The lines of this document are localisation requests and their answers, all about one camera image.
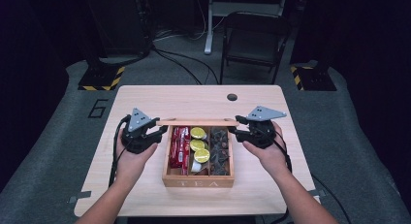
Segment person's right hand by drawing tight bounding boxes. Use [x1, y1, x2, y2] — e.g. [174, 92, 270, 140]
[241, 120, 289, 176]

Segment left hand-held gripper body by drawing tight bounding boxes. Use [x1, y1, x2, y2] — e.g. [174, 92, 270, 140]
[119, 107, 163, 155]

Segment black folding chair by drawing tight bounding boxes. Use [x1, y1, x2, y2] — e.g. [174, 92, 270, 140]
[219, 11, 294, 86]

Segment white floor cable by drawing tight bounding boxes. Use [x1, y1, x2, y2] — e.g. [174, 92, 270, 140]
[152, 21, 208, 43]

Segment white metal desk frame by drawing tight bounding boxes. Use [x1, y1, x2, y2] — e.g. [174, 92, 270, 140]
[204, 0, 289, 55]

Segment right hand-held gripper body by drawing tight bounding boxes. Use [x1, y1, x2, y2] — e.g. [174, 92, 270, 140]
[237, 106, 288, 150]

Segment thin black floor cable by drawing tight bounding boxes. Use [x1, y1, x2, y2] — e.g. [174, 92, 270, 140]
[310, 175, 352, 224]

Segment person's left hand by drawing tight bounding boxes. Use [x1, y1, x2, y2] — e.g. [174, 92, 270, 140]
[114, 128, 159, 183]

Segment left hand-held gripper black cable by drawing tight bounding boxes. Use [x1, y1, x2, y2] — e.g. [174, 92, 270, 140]
[108, 114, 131, 188]

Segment wooden box with glass lid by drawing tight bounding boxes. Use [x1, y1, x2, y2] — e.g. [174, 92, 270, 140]
[155, 117, 240, 189]

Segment right hand-held gripper black cable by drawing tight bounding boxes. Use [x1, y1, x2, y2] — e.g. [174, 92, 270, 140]
[273, 130, 294, 175]

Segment dark tea packets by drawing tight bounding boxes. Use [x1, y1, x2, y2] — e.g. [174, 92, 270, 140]
[209, 127, 232, 176]

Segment grey tape strip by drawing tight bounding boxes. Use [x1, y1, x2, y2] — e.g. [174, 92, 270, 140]
[68, 190, 93, 205]
[309, 188, 327, 199]

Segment dark cabinet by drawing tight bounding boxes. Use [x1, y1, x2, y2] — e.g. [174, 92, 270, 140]
[82, 0, 153, 57]

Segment yellow-green round capsule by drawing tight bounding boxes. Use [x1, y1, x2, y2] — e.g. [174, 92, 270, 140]
[189, 126, 207, 141]
[193, 148, 211, 165]
[189, 139, 206, 153]

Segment hand-held gripper black cable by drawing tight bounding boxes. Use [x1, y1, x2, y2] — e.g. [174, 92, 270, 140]
[108, 114, 131, 188]
[273, 130, 294, 175]

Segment small white capsule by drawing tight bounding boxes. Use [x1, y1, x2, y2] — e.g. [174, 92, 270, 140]
[190, 159, 204, 174]

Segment red foil packet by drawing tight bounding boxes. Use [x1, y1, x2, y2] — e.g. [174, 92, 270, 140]
[180, 126, 191, 176]
[170, 127, 184, 169]

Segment black stand base striped tape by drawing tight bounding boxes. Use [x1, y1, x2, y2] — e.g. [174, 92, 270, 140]
[289, 60, 337, 92]
[77, 56, 126, 92]

